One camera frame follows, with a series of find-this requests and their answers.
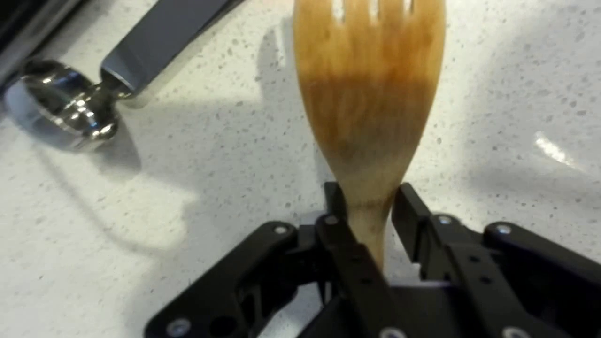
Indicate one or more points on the stainless steel gas stove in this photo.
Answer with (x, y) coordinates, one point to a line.
(21, 24)

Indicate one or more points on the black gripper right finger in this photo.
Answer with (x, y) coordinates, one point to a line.
(470, 274)

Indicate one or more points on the wooden slotted spatula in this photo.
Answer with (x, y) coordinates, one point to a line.
(368, 99)

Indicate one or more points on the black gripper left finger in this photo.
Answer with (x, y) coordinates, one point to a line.
(349, 263)

